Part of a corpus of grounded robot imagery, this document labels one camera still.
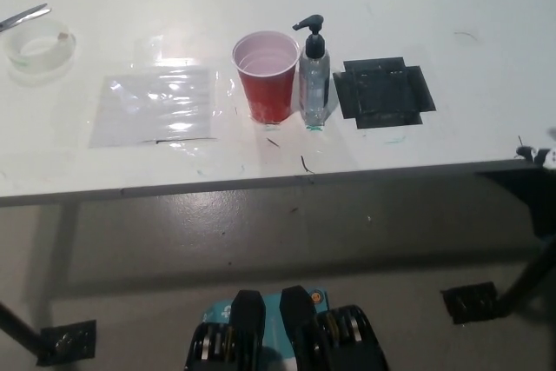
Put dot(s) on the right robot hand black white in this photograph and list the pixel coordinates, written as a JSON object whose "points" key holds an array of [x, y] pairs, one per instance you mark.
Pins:
{"points": [[542, 156]]}

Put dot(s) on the clear pump soap bottle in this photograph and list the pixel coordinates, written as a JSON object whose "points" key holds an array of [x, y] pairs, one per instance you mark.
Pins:
{"points": [[313, 84]]}

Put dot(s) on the robot body black teal blocks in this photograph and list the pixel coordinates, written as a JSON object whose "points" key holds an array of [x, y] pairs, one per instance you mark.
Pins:
{"points": [[247, 323]]}

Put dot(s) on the black tape patch on table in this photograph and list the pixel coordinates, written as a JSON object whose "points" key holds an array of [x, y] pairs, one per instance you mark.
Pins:
{"points": [[382, 93]]}

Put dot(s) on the red plastic cup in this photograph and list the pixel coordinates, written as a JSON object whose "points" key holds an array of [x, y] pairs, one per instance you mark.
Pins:
{"points": [[267, 93]]}

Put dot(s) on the clear plastic sheet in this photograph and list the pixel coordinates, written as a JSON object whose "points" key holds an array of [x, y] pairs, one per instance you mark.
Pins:
{"points": [[150, 106]]}

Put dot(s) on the clear tape roll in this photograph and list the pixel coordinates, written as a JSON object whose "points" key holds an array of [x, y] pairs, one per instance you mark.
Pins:
{"points": [[40, 64]]}

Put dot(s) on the silver scissors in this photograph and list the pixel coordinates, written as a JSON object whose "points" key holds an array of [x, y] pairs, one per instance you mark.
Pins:
{"points": [[27, 15]]}

